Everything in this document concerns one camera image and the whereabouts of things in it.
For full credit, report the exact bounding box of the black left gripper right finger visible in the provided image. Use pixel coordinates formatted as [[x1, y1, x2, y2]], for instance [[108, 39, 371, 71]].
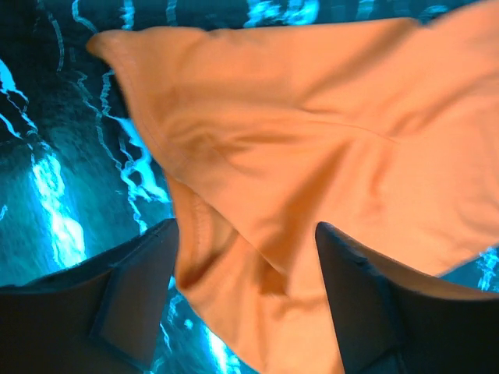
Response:
[[315, 222, 498, 373]]

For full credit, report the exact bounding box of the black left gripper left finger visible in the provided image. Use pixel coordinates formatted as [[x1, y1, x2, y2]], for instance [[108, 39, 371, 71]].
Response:
[[1, 219, 179, 373]]

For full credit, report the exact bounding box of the orange t shirt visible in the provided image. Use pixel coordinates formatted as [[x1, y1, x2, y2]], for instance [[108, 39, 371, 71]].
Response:
[[87, 1, 498, 373]]

